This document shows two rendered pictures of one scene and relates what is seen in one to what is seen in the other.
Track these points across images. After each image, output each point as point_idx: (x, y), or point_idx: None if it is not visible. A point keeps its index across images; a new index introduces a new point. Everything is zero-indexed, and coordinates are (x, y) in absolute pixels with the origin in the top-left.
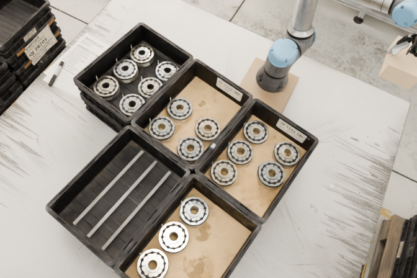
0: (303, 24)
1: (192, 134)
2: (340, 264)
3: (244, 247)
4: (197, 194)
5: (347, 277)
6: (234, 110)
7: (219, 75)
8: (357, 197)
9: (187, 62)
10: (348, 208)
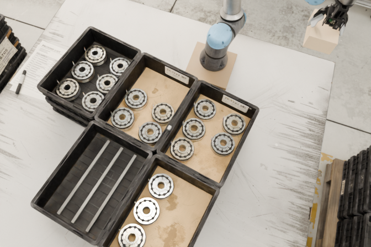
0: (233, 9)
1: (150, 119)
2: (292, 209)
3: (207, 210)
4: (161, 171)
5: (298, 220)
6: (184, 92)
7: (166, 64)
8: (299, 151)
9: (136, 56)
10: (292, 161)
